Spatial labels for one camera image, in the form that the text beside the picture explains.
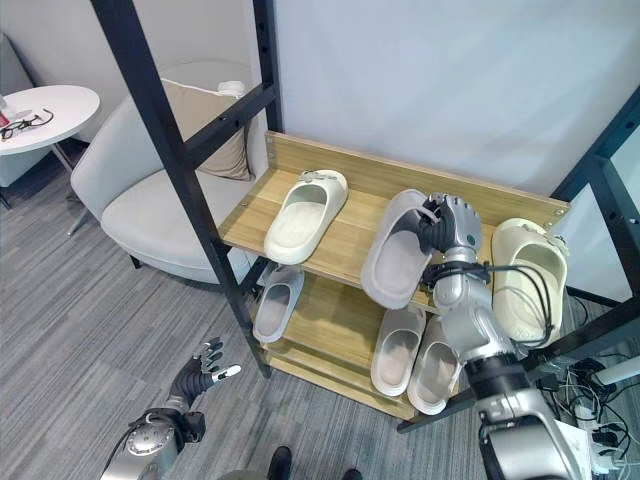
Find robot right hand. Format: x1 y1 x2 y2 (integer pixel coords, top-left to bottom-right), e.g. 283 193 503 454
416 192 483 263

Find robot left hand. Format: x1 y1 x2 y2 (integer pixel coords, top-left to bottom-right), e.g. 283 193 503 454
167 337 242 403

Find grey slipper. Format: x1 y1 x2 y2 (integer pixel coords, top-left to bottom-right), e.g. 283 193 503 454
360 188 443 311
252 266 306 344

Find wooden shoe rack shelf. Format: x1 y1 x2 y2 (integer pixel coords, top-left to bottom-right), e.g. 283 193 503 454
220 130 572 315
251 259 474 420

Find white slipper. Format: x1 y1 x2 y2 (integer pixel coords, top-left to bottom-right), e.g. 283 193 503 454
370 304 428 398
406 314 463 417

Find light grey armchair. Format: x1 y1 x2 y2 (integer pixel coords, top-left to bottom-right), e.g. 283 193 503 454
70 60 271 291

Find beige cushion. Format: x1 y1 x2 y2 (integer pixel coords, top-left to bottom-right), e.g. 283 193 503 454
159 77 256 182

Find white power strip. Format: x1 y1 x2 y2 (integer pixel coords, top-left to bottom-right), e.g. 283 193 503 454
569 399 632 474

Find round white side table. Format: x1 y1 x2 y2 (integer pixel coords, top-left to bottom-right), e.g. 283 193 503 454
0 84 101 237

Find black eyeglasses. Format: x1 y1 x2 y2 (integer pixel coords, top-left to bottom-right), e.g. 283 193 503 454
0 108 55 141

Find cream slipper with strap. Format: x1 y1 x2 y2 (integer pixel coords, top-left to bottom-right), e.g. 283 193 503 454
490 217 570 347
263 169 350 265

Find black cable bundle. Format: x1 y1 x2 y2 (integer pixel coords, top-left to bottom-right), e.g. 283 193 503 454
534 294 634 471

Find black metal rack frame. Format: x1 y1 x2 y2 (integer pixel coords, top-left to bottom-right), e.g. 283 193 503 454
90 0 284 379

